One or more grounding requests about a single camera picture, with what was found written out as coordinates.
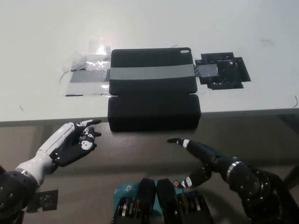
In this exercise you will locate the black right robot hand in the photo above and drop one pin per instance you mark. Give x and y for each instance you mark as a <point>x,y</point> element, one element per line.
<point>205,154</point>

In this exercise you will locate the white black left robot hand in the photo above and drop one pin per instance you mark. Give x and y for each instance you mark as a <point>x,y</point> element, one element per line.
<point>65,140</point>

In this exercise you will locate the black folding tablet cover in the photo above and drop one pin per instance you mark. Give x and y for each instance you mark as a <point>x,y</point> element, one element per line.
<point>154,112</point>

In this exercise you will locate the black robot torso blocks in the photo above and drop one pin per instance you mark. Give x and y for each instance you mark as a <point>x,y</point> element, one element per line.
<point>163,205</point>

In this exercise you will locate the black patterned floor marker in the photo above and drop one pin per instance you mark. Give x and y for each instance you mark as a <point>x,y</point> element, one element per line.
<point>47,199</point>

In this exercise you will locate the teal TP-Link box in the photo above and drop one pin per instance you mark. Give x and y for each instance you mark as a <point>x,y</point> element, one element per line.
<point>121,190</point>

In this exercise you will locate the crumpled clear tape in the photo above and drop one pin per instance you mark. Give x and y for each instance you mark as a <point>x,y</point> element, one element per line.
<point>78,61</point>

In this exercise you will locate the black patterned marker sheets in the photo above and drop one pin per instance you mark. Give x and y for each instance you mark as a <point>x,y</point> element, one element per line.
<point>233,74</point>

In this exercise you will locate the grey duct tape strip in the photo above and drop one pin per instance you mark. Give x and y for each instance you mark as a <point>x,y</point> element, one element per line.
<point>151,72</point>

